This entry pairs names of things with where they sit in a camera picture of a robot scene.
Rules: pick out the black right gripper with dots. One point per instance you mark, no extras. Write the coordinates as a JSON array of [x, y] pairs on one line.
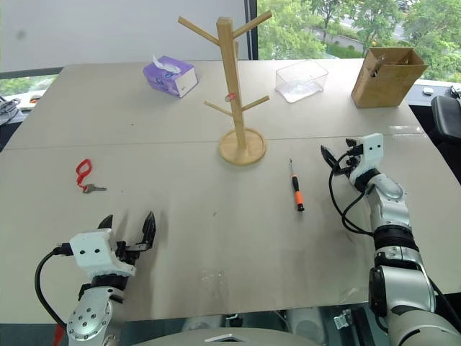
[[350, 164]]

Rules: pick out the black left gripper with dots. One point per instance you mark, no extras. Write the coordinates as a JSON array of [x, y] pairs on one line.
[[126, 252]]

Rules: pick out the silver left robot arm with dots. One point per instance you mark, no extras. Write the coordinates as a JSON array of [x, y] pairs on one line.
[[90, 313]]

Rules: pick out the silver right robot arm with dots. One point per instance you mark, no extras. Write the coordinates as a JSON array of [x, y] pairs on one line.
[[396, 288]]

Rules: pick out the orange and black screwdriver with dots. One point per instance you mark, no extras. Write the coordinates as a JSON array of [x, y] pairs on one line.
[[298, 196]]

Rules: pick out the silver key with red tag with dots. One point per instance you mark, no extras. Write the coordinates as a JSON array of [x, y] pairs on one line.
[[83, 169]]

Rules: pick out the clear plastic container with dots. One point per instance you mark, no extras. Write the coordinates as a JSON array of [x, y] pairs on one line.
[[300, 81]]

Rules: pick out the brown cardboard box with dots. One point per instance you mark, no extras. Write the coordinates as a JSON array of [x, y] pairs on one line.
[[387, 81]]

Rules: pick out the wooden branched hanging rack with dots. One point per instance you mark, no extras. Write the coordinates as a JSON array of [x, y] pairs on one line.
[[236, 119]]

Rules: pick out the small white device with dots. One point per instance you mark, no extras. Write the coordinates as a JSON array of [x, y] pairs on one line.
[[427, 90]]

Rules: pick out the black office chair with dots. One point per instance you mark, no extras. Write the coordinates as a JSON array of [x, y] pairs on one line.
[[446, 115]]

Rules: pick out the purple tissue box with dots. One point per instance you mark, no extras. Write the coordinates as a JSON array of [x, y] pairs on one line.
[[169, 77]]

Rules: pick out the white flat desk object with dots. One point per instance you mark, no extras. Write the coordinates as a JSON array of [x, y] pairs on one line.
[[30, 102]]

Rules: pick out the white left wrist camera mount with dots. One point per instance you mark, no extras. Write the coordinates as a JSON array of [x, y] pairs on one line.
[[94, 248]]

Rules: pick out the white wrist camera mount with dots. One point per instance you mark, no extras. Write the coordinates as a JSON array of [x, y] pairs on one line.
[[371, 151], [94, 248]]

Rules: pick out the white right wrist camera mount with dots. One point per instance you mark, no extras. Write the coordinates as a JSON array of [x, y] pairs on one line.
[[371, 151]]

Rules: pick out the metal bracket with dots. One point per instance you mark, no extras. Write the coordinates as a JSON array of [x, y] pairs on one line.
[[342, 320]]

